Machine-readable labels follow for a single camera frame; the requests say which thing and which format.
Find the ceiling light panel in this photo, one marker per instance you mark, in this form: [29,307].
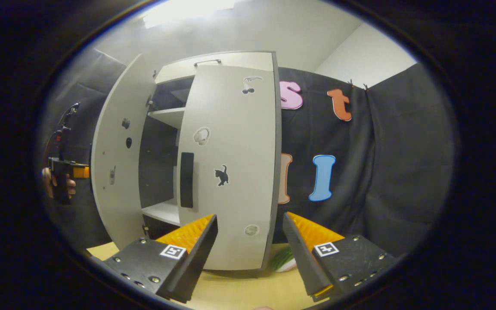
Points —
[187,13]

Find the white cabinet shelf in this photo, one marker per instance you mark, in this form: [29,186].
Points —
[164,212]
[170,116]

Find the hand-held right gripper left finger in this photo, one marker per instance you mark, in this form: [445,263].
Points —
[196,258]

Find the white cabinet drawer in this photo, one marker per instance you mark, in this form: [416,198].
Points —
[230,61]

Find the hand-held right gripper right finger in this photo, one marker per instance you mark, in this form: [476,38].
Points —
[306,258]

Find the white cabinet door cat sticker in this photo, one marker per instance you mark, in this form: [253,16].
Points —
[239,142]

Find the white grey cabinet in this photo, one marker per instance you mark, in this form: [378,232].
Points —
[157,163]

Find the white cabinet door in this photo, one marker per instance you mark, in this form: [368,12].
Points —
[114,206]

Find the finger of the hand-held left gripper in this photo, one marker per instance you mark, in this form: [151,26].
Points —
[81,171]

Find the green white object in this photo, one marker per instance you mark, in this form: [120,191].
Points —
[284,260]

